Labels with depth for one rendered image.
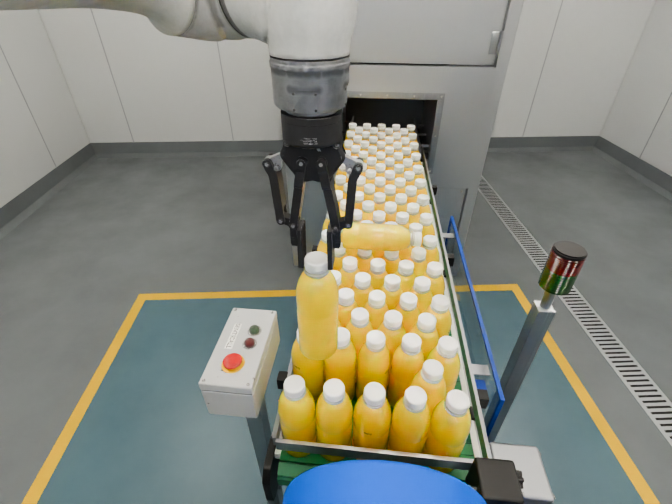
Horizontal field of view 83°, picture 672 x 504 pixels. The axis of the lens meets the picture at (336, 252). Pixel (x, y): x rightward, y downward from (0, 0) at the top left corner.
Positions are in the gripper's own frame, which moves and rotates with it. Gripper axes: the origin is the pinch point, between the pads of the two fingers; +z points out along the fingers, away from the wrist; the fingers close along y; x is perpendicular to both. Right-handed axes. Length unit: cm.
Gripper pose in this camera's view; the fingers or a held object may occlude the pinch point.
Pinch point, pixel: (316, 246)
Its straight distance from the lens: 57.5
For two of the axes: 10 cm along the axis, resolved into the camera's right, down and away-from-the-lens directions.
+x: 1.1, -5.8, 8.1
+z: 0.0, 8.1, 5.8
